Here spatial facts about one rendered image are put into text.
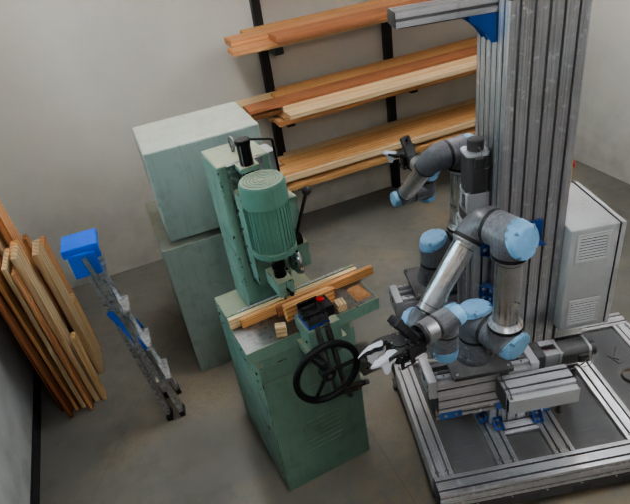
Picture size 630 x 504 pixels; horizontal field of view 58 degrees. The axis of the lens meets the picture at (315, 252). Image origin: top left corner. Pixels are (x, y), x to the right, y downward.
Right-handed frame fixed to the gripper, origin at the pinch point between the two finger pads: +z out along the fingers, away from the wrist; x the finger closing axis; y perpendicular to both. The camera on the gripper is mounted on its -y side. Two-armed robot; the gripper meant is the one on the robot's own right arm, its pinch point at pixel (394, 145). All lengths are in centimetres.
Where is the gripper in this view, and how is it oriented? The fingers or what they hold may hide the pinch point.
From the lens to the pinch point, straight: 291.0
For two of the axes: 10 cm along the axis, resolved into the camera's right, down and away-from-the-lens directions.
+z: -3.7, -4.6, 8.1
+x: 8.9, -4.2, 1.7
